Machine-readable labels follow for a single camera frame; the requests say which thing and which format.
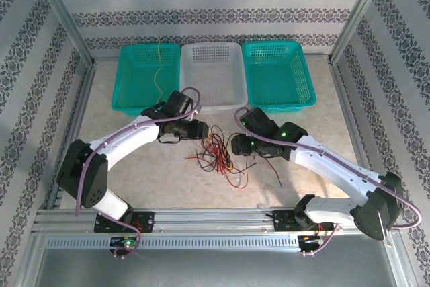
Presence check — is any white perforated plastic basket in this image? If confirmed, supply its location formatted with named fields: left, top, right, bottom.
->
left=179, top=42, right=249, bottom=114

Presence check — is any teal perforated plastic basket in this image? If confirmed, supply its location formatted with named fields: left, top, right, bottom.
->
left=241, top=40, right=318, bottom=114
left=111, top=43, right=183, bottom=117

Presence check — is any small green-lit circuit board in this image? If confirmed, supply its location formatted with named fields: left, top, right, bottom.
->
left=110, top=237, right=139, bottom=248

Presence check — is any black left wrist cable loop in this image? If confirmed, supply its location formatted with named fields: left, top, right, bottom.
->
left=157, top=134, right=181, bottom=145

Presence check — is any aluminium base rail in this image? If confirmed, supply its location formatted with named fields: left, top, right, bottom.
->
left=33, top=208, right=399, bottom=234

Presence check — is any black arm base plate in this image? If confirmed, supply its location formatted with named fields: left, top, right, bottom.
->
left=93, top=211, right=156, bottom=234
left=272, top=210, right=340, bottom=234

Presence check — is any slotted grey cable duct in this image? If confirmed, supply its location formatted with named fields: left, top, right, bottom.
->
left=43, top=235, right=303, bottom=251

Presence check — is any small circuit board with wires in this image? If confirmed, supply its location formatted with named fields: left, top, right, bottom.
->
left=298, top=234, right=325, bottom=245

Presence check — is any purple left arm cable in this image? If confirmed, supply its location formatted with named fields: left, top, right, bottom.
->
left=75, top=86, right=203, bottom=260

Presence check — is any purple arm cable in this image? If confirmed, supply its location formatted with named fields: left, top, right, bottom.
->
left=75, top=86, right=203, bottom=260
left=234, top=107, right=423, bottom=257

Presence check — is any aluminium frame post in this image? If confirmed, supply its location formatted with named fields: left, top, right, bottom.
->
left=330, top=0, right=396, bottom=63
left=28, top=0, right=97, bottom=68

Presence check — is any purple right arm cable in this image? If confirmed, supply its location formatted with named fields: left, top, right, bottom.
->
left=234, top=107, right=423, bottom=257

